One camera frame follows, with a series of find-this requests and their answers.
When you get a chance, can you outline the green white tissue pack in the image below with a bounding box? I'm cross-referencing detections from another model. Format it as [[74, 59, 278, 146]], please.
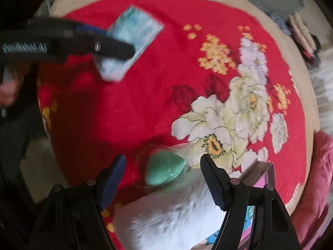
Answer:
[[94, 6, 164, 82]]

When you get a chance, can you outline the blue patterned cloth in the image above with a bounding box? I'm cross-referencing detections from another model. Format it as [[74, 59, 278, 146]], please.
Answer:
[[267, 12, 291, 36]]

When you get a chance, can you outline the red floral blanket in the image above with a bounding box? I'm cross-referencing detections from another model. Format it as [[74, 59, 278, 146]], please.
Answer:
[[36, 0, 308, 250]]

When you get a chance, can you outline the pink and blue book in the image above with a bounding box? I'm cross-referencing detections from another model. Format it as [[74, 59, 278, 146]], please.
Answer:
[[192, 174, 269, 249]]

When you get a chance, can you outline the white toilet paper roll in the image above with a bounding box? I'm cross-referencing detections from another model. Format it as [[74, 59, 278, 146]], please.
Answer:
[[113, 168, 226, 249]]

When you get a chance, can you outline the stack of folded clothes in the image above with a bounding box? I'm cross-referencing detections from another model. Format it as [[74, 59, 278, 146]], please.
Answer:
[[287, 11, 321, 69]]

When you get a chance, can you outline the green makeup sponge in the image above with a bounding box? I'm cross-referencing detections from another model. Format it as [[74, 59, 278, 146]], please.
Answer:
[[144, 149, 187, 187]]

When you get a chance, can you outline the pink folded quilt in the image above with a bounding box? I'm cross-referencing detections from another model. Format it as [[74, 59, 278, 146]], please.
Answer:
[[291, 131, 332, 249]]

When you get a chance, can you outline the person left hand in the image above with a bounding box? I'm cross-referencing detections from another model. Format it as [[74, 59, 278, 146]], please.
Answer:
[[0, 78, 22, 108]]

